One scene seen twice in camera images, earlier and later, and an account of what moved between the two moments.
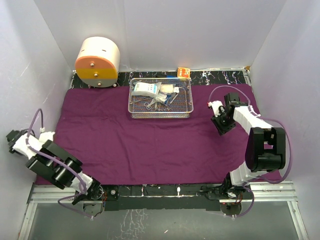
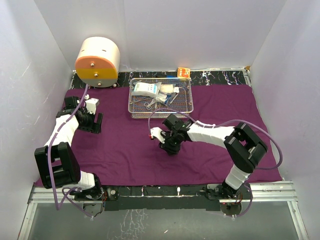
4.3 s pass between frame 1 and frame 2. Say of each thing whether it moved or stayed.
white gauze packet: stayed
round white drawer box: stayed
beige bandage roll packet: stayed
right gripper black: moved
